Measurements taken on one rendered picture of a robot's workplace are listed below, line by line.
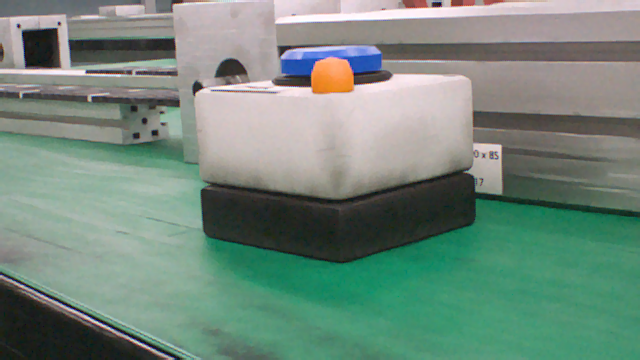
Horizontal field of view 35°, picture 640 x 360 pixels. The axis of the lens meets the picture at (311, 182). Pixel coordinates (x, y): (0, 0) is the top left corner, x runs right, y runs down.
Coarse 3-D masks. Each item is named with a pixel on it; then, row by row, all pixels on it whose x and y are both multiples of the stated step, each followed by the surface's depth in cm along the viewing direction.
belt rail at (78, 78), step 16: (0, 80) 123; (16, 80) 120; (32, 80) 117; (48, 80) 115; (64, 80) 112; (80, 80) 110; (96, 80) 107; (112, 80) 105; (128, 80) 103; (144, 80) 101; (160, 80) 99; (176, 80) 97
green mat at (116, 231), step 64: (128, 64) 187; (0, 192) 55; (64, 192) 53; (128, 192) 52; (192, 192) 51; (0, 256) 40; (64, 256) 39; (128, 256) 39; (192, 256) 38; (256, 256) 38; (384, 256) 37; (448, 256) 36; (512, 256) 36; (576, 256) 35; (128, 320) 30; (192, 320) 30; (256, 320) 30; (320, 320) 30; (384, 320) 29; (448, 320) 29; (512, 320) 29; (576, 320) 28
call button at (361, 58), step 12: (312, 48) 40; (324, 48) 39; (336, 48) 39; (348, 48) 39; (360, 48) 39; (372, 48) 39; (288, 60) 39; (300, 60) 38; (312, 60) 38; (348, 60) 38; (360, 60) 38; (372, 60) 39; (288, 72) 39; (300, 72) 38
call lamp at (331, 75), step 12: (324, 60) 35; (336, 60) 35; (312, 72) 36; (324, 72) 35; (336, 72) 35; (348, 72) 35; (312, 84) 36; (324, 84) 35; (336, 84) 35; (348, 84) 35
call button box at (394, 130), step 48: (240, 96) 38; (288, 96) 36; (336, 96) 35; (384, 96) 36; (432, 96) 38; (240, 144) 39; (288, 144) 37; (336, 144) 35; (384, 144) 37; (432, 144) 39; (240, 192) 39; (288, 192) 37; (336, 192) 35; (384, 192) 37; (432, 192) 39; (240, 240) 40; (288, 240) 37; (336, 240) 36; (384, 240) 37
